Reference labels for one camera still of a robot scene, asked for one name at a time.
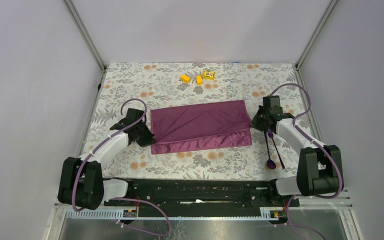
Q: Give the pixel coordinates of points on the left aluminium frame post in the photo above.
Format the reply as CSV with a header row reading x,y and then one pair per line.
x,y
81,27

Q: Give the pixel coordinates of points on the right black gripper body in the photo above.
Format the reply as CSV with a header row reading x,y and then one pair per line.
x,y
266,114

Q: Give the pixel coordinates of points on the yellow block left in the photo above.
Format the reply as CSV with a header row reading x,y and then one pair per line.
x,y
184,78

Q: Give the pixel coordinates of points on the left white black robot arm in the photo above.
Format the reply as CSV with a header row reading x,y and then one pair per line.
x,y
82,184

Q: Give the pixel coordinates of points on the aluminium frame post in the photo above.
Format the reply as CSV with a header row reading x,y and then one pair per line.
x,y
81,27
315,34

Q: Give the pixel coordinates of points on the floral tablecloth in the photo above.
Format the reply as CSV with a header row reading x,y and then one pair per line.
x,y
158,85

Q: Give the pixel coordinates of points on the right aluminium frame post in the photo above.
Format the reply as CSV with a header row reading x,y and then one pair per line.
x,y
315,34

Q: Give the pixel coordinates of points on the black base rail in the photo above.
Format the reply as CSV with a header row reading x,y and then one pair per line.
x,y
201,198

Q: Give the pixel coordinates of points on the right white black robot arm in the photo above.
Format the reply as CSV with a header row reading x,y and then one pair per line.
x,y
319,170

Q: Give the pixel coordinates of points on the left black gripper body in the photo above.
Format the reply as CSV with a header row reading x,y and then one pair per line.
x,y
143,130

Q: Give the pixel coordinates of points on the purple cloth napkin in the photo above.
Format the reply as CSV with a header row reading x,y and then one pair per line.
x,y
200,127

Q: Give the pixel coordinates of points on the yellow patterned block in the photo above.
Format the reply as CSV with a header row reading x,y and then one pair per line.
x,y
208,75

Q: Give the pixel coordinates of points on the purple plastic spoon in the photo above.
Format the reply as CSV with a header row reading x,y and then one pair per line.
x,y
269,163

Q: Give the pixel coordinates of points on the yellow block middle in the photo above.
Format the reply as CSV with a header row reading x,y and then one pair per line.
x,y
198,80

